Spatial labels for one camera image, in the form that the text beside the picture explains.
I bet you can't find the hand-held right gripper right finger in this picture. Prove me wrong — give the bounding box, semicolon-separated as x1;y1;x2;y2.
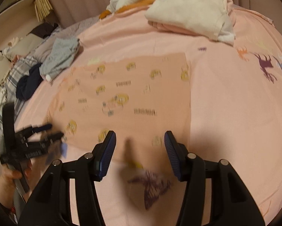
164;131;266;226

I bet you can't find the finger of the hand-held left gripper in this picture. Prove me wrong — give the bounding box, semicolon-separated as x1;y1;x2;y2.
43;132;64;145
31;123;52;134

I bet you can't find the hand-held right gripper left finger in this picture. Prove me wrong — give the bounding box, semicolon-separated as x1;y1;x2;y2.
17;131;116;226

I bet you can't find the orange cartoon print shirt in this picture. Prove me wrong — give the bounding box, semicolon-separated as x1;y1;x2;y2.
46;53;192;166

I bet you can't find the person's left hand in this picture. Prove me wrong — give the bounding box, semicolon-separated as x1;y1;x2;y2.
0;163;33;204

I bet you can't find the dark navy clothing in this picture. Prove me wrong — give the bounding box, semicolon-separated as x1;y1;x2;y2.
16;63;43;100

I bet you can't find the grey plaid blanket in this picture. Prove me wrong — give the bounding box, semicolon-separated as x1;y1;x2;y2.
0;26;61;146

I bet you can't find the pink animal print bed sheet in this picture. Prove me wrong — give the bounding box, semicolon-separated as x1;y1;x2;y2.
13;3;282;226

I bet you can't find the grey striped clothing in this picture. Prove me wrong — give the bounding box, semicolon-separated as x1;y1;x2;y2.
40;38;81;82

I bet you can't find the small white plush toy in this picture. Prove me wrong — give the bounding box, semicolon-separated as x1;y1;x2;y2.
0;36;21;66

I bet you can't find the beige pillow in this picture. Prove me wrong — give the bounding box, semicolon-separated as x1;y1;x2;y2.
7;23;59;55

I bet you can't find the beige headboard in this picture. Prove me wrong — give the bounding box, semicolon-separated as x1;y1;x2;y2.
0;0;59;76

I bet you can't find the grey quilt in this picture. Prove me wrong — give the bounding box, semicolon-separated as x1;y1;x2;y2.
34;16;104;62

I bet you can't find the straw tassel fringe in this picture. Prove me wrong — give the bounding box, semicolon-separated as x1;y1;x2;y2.
34;0;54;21

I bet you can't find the white folded cloth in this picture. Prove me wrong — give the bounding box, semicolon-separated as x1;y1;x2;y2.
144;0;236;45

